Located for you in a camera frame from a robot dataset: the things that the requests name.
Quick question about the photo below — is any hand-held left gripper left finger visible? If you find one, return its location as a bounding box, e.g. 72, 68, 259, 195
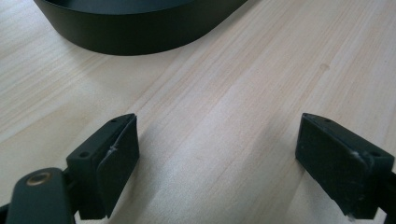
65, 113, 140, 220

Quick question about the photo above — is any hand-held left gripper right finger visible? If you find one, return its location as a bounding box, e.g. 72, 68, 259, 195
294, 112, 396, 220

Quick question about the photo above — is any black round tray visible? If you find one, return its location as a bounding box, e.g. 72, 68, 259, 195
33, 0, 249, 57

